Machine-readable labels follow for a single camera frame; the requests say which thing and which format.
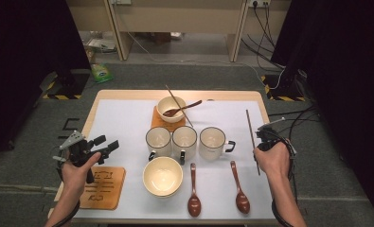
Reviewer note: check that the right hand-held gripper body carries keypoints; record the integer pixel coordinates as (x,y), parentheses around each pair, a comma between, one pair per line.
(266,138)

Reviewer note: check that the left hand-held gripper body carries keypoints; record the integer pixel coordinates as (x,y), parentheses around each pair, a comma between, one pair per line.
(80,156)

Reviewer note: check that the brown wooden chopstick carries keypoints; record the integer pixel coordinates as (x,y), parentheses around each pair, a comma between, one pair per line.
(172,94)
(250,129)

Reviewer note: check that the square wooden coaster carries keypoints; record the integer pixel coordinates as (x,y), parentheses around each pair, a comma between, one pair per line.
(157,123)
(112,192)

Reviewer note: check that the brown wooden spoon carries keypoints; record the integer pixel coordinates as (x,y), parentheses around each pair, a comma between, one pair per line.
(170,112)
(242,201)
(194,205)

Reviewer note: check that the cream bowl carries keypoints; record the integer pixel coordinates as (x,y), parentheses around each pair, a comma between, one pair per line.
(162,196)
(167,102)
(162,176)

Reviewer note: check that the person's left hand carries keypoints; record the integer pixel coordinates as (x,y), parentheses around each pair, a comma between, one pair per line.
(78,178)

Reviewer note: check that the person's right hand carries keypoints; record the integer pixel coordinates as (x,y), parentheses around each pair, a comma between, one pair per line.
(274,162)

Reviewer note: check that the white table mat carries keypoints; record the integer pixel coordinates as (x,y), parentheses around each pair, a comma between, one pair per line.
(121,126)

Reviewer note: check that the white ribbed mug black rim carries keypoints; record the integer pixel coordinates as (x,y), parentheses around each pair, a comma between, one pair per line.
(184,140)
(158,140)
(212,142)

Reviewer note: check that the black stand base hazard tape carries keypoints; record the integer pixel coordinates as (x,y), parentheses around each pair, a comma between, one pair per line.
(281,88)
(71,86)

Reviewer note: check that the green tissue packet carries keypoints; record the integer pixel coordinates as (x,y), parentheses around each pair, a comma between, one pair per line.
(101,73)

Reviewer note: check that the clear plastic bags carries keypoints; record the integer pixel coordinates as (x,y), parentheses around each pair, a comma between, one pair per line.
(102,44)

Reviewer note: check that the black curtain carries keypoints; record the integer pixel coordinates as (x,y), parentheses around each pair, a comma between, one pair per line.
(23,63)
(348,78)

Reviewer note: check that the brown cardboard box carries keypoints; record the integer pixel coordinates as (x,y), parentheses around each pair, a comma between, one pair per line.
(162,38)

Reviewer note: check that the beige office desk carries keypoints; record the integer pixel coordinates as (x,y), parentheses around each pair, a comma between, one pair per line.
(181,19)
(282,19)
(86,15)

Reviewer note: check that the small white object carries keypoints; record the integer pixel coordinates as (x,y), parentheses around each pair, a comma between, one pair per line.
(176,35)

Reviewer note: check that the wall power socket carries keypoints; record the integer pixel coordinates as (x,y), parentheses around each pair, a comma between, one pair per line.
(258,2)

